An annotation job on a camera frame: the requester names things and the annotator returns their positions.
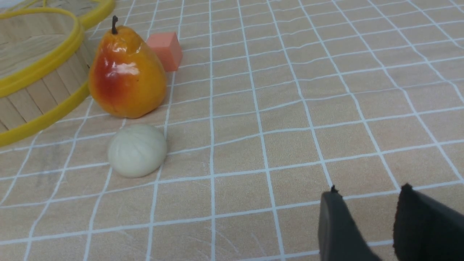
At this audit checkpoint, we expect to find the beige white grid tablecloth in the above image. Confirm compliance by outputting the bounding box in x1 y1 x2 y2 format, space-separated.
1 0 463 261

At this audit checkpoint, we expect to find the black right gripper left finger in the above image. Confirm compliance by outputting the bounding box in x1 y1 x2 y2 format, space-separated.
318 186 381 261

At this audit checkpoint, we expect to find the bamboo steamer tray yellow rim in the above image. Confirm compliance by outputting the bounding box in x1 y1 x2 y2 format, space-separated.
0 7 95 146

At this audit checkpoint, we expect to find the orange yellow toy pear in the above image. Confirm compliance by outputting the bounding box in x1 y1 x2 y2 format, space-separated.
88 15 167 119

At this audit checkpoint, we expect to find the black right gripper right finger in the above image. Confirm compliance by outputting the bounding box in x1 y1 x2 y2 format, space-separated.
393 183 464 261

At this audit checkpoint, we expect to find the bamboo steamer lid yellow rim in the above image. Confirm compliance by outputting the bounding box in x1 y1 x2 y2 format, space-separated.
1 0 116 29

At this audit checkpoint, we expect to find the orange pink cube block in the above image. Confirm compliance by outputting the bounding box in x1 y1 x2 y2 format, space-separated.
146 32 183 72

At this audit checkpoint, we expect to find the white steamed bun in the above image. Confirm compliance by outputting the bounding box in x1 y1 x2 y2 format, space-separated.
107 124 168 178

